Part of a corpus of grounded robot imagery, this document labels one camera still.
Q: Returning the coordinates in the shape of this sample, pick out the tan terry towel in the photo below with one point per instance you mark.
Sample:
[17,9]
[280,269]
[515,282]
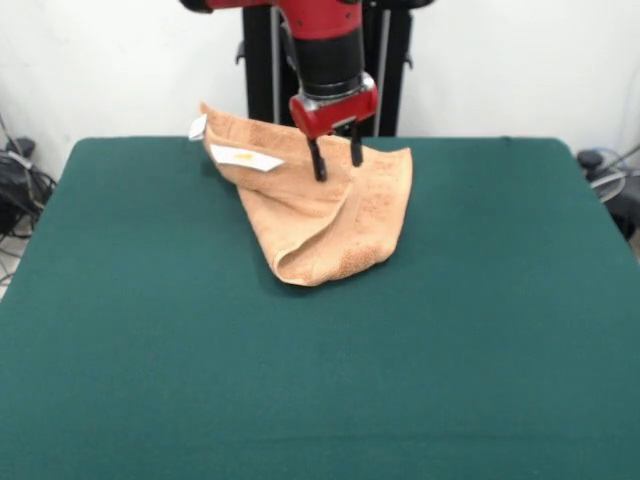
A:
[350,220]

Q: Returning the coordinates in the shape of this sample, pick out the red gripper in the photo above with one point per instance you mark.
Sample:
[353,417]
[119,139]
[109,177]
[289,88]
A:
[335,115]

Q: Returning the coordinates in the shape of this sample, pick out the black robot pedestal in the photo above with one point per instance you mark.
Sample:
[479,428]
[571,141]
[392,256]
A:
[395,75]

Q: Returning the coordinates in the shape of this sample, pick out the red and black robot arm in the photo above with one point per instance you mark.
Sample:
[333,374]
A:
[325,40]

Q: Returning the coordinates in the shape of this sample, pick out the dark green table cloth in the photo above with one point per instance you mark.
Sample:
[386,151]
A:
[150,350]

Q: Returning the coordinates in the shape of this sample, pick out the black round pedestal foot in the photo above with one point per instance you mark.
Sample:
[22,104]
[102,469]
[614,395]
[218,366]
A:
[26,146]
[590,159]

